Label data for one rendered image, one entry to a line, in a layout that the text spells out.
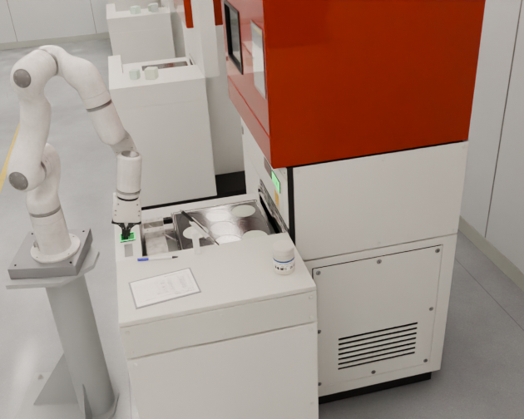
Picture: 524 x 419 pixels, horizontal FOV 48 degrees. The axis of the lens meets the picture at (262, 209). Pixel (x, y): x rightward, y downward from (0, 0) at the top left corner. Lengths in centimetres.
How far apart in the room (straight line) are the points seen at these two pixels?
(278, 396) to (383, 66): 118
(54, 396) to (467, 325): 208
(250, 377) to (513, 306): 186
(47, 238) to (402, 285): 141
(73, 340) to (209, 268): 84
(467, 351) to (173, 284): 172
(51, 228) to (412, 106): 139
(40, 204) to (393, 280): 140
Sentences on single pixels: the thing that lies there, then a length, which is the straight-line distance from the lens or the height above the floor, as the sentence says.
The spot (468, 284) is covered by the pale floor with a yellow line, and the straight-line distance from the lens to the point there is 362.
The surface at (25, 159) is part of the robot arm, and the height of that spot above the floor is 130.
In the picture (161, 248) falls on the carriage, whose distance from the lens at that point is 231.
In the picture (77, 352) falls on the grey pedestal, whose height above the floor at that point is 40.
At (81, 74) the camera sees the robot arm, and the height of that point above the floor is 159.
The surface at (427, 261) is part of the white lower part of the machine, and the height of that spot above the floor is 71.
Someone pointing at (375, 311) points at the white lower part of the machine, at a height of 51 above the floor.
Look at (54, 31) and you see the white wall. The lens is 1014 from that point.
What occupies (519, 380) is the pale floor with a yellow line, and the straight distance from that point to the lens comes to 310.
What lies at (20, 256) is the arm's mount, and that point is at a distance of 249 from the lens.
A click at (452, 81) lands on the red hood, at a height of 146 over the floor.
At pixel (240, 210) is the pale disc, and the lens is 246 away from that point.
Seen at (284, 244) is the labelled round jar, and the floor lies 106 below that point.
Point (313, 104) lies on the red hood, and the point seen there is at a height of 144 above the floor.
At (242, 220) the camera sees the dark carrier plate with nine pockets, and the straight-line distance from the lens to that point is 239.
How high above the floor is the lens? 210
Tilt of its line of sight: 29 degrees down
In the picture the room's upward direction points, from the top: 4 degrees counter-clockwise
